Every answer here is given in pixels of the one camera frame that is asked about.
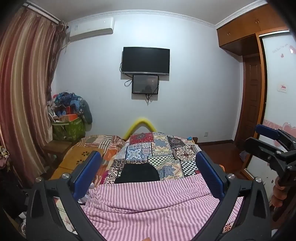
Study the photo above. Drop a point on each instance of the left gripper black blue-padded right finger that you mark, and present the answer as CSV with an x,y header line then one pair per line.
x,y
253,219

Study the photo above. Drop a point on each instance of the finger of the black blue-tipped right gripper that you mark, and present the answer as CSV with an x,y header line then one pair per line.
x,y
267,132

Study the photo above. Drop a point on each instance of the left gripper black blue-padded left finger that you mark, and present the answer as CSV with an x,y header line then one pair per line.
x,y
43,219

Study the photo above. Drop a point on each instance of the pink white striped pants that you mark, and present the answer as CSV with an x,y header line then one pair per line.
x,y
159,210

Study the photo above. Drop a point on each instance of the brown wooden door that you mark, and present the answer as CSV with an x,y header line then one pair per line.
x,y
251,100

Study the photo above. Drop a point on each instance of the floral bed sheet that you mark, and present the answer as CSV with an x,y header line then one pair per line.
x,y
64,216

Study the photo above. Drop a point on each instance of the white sliding wardrobe door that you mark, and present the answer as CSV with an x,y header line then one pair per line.
x,y
279,52

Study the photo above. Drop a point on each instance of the small wooden stool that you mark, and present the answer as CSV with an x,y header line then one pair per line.
x,y
57,149

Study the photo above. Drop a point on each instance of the wooden lap desk board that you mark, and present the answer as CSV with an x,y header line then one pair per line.
x,y
75,156

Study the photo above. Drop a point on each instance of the green storage bag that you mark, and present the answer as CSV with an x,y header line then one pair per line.
x,y
69,131

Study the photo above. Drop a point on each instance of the colourful patchwork quilt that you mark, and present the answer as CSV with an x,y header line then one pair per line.
x,y
172,156

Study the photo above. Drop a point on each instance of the black folded garment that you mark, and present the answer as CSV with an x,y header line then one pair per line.
x,y
133,173

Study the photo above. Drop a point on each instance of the orange cardboard box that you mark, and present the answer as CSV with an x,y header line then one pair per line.
x,y
69,117

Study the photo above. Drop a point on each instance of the wooden overhead cabinet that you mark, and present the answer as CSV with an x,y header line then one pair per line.
x,y
239,35

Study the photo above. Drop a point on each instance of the pile of patterned clothes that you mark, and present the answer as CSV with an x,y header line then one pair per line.
x,y
69,103

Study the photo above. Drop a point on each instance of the red striped curtain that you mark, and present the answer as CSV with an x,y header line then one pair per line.
x,y
30,50

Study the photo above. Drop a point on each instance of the yellow foam padded rail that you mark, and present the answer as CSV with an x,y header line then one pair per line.
x,y
140,122

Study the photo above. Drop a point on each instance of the black wall television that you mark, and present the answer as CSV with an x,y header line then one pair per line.
x,y
145,60

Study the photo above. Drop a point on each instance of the small black wall monitor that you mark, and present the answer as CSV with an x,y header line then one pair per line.
x,y
145,84

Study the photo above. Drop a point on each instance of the white wall air conditioner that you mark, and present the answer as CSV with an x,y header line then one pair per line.
x,y
83,29

